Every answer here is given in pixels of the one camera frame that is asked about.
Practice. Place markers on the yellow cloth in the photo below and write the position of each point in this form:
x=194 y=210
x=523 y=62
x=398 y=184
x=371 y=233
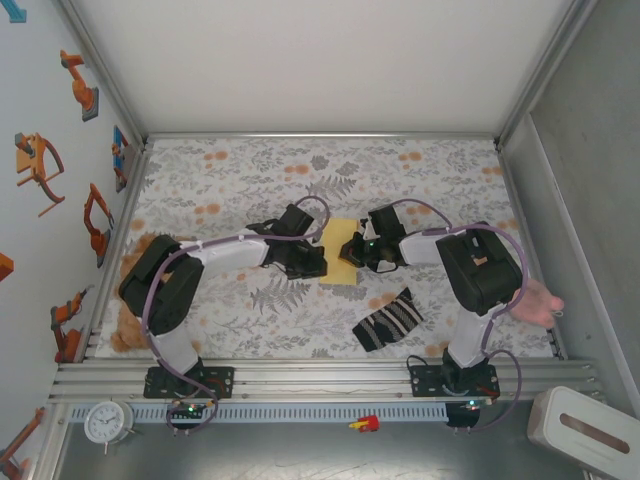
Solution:
x=336 y=232

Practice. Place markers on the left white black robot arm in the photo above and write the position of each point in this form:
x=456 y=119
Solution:
x=160 y=285

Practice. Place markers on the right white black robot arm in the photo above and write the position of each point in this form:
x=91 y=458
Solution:
x=480 y=270

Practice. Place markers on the black white striped sock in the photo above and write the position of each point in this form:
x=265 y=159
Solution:
x=387 y=320

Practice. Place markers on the floral patterned tablecloth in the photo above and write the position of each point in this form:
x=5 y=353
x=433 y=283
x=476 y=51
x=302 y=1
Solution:
x=325 y=160

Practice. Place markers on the thin aluminium crossbar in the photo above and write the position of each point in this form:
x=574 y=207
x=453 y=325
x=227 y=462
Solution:
x=320 y=135

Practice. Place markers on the small red yellow toy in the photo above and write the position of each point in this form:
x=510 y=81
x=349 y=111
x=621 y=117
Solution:
x=367 y=424

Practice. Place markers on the pink plush toy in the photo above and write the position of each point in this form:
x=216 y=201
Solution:
x=542 y=305

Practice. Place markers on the small lit circuit board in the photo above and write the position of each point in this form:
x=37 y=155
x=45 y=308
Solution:
x=475 y=402
x=190 y=410

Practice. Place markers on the brown teddy bear plush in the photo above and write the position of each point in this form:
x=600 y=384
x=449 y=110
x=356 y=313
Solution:
x=130 y=332

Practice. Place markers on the white tissue box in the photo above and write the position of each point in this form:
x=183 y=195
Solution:
x=565 y=425

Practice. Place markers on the white alarm clock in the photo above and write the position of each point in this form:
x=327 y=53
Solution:
x=106 y=424

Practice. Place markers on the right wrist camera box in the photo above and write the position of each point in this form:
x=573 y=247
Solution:
x=367 y=231

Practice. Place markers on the wide aluminium extrusion rail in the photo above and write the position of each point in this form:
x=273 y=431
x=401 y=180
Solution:
x=320 y=380

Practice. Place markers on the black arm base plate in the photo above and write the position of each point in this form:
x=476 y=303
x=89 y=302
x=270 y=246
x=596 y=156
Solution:
x=425 y=382
x=222 y=382

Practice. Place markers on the aluminium side rail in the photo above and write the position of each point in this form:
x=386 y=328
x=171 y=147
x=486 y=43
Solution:
x=126 y=220
x=520 y=205

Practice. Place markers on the blue orange machine wall sticker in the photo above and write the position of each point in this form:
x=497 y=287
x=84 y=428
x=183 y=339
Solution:
x=119 y=155

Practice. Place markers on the aluminium frame post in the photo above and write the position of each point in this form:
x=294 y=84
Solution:
x=100 y=70
x=545 y=70

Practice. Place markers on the orange curved frame wall sticker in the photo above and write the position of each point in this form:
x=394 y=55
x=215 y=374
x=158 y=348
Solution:
x=30 y=160

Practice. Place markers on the orange block wall sticker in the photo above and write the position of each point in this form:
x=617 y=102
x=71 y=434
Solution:
x=5 y=267

